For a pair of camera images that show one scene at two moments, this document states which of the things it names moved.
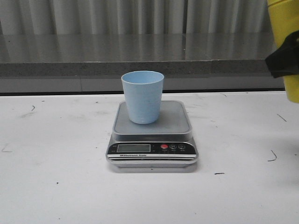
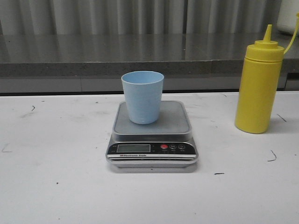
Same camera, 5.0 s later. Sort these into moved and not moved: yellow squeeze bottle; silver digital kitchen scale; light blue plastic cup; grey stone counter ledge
Moved: yellow squeeze bottle
Not moved: silver digital kitchen scale; light blue plastic cup; grey stone counter ledge
